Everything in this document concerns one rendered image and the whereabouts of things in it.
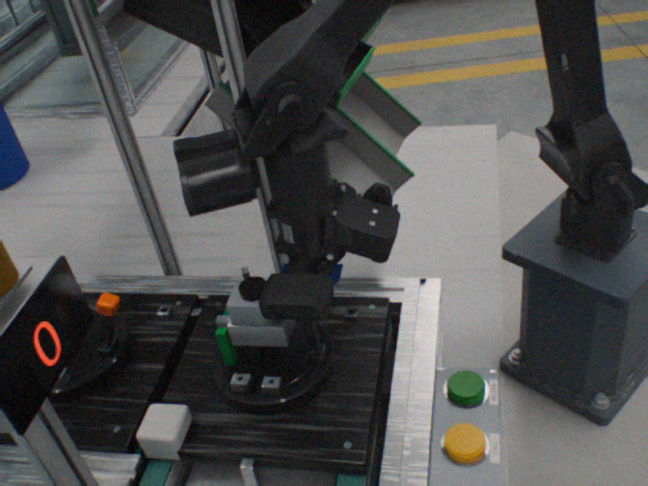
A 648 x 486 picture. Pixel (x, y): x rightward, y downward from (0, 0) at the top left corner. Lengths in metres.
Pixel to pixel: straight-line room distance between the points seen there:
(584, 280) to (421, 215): 0.48
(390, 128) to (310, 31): 0.59
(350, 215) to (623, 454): 0.43
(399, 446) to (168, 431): 0.24
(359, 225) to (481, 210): 0.58
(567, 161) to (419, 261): 0.45
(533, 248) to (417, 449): 0.25
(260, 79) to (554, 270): 0.38
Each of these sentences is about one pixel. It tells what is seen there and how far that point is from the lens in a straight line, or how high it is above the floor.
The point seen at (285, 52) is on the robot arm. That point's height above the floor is 1.35.
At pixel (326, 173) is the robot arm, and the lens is 0.60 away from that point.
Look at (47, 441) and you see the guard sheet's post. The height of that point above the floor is 1.09.
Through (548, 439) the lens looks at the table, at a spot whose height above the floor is 0.86.
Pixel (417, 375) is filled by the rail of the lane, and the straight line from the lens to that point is 0.79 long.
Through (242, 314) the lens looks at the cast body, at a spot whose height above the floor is 1.07.
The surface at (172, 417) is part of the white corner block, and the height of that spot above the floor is 0.99.
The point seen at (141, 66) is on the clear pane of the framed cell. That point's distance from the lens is 1.81.
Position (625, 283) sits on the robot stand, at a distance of 0.75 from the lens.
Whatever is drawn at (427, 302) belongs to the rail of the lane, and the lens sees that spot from 0.86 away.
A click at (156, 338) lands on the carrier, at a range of 0.89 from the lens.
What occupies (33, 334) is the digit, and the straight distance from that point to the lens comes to 0.55.
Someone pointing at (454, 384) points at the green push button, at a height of 0.97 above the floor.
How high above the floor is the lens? 1.55
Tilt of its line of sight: 37 degrees down
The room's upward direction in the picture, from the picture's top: 10 degrees counter-clockwise
